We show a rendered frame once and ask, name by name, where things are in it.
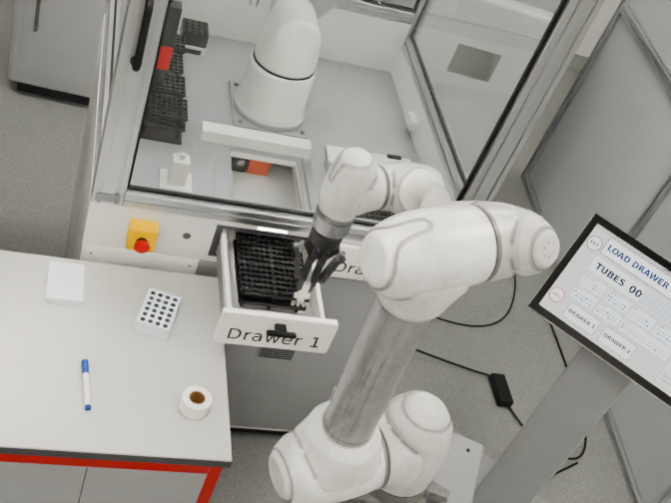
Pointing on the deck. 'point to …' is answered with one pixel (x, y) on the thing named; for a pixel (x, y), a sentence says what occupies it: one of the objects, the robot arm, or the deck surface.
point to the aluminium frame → (542, 74)
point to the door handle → (142, 36)
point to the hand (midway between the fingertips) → (304, 289)
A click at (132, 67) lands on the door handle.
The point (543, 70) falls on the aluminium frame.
